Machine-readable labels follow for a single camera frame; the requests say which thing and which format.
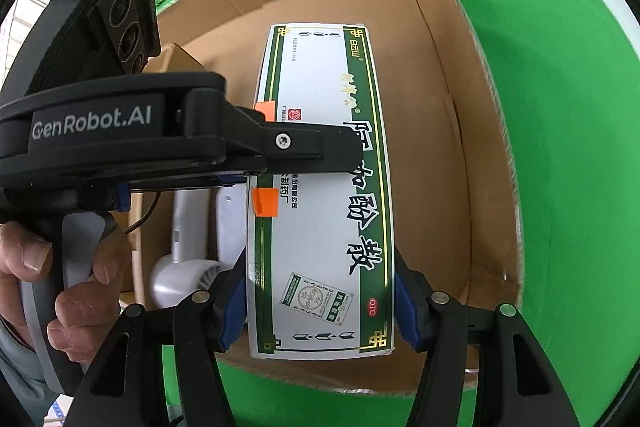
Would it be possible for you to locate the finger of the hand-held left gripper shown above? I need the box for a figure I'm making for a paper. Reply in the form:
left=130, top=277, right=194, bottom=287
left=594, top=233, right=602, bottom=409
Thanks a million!
left=215, top=106, right=364, bottom=186

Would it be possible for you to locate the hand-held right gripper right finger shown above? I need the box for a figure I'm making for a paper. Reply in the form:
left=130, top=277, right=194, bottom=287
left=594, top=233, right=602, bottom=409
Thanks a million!
left=393, top=247, right=583, bottom=427

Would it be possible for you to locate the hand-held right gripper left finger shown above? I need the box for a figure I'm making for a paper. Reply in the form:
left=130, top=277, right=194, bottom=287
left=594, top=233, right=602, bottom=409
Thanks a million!
left=75, top=252, right=249, bottom=427

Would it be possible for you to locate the white green medicine box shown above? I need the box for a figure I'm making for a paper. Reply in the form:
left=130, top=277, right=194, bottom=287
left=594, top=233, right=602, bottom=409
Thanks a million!
left=247, top=24, right=399, bottom=361

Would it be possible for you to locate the white rectangular device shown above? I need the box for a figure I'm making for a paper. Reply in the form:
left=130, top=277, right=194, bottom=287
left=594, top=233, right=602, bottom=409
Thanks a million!
left=214, top=183, right=250, bottom=269

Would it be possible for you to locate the white handheld fan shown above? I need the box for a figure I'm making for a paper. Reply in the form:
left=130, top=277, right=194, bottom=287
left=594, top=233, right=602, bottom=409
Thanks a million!
left=150, top=188, right=237, bottom=309

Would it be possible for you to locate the brown cardboard box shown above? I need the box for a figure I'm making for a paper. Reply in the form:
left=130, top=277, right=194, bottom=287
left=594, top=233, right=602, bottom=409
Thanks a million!
left=127, top=0, right=527, bottom=396

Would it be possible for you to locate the person's left hand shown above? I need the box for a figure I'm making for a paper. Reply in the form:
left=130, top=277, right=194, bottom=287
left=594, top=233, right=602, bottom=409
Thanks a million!
left=0, top=222, right=132, bottom=365

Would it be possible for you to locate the green table cloth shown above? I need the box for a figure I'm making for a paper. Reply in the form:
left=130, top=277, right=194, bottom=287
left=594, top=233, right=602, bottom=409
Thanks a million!
left=150, top=0, right=640, bottom=427

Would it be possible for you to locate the thin dark cable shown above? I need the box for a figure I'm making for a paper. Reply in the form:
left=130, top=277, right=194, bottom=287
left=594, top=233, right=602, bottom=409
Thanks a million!
left=124, top=191, right=162, bottom=236

